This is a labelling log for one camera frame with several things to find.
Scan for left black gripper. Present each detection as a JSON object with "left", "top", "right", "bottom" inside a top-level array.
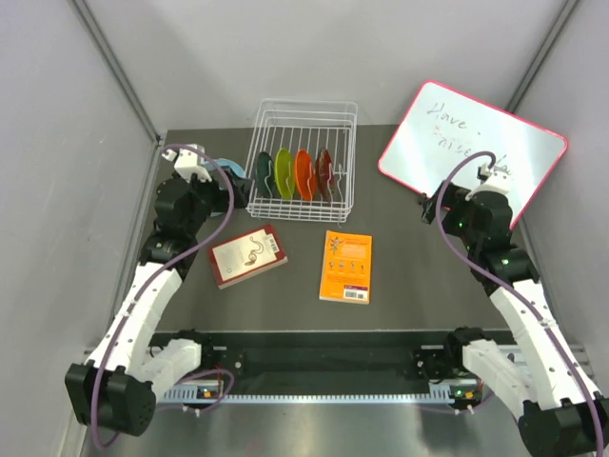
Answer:
[{"left": 182, "top": 166, "right": 251, "bottom": 235}]

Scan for red floral plate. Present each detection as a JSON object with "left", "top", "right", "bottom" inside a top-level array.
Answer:
[{"left": 315, "top": 148, "right": 335, "bottom": 203}]

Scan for orange plastic plate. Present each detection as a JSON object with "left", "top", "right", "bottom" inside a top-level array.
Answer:
[{"left": 294, "top": 149, "right": 316, "bottom": 201}]

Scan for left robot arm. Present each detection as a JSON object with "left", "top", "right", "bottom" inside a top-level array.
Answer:
[{"left": 65, "top": 170, "right": 251, "bottom": 448}]

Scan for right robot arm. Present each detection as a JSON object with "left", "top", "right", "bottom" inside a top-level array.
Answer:
[{"left": 420, "top": 184, "right": 608, "bottom": 456}]

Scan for light blue headphones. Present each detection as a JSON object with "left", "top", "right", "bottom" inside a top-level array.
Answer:
[{"left": 204, "top": 157, "right": 254, "bottom": 218}]

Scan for red and white book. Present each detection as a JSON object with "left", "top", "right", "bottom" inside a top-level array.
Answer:
[{"left": 207, "top": 224, "right": 288, "bottom": 289}]

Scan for pink framed whiteboard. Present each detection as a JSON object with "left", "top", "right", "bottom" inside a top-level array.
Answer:
[{"left": 378, "top": 80, "right": 568, "bottom": 225}]

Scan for dark green ceramic plate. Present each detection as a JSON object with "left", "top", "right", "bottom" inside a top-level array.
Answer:
[{"left": 256, "top": 151, "right": 274, "bottom": 198}]

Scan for orange paperback book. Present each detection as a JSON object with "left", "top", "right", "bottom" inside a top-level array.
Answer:
[{"left": 319, "top": 230, "right": 373, "bottom": 305}]

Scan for lime green plastic plate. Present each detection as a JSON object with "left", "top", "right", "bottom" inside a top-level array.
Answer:
[{"left": 274, "top": 148, "right": 295, "bottom": 200}]

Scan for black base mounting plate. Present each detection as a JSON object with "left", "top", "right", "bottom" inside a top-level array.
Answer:
[{"left": 150, "top": 327, "right": 513, "bottom": 395}]

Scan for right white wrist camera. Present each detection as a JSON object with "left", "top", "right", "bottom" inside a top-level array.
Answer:
[{"left": 465, "top": 165, "right": 510, "bottom": 201}]

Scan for white wire dish rack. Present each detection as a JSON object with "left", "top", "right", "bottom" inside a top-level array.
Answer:
[{"left": 246, "top": 99, "right": 358, "bottom": 224}]

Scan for grey slotted cable duct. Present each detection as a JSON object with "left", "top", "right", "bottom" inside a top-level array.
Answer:
[{"left": 158, "top": 384, "right": 482, "bottom": 406}]

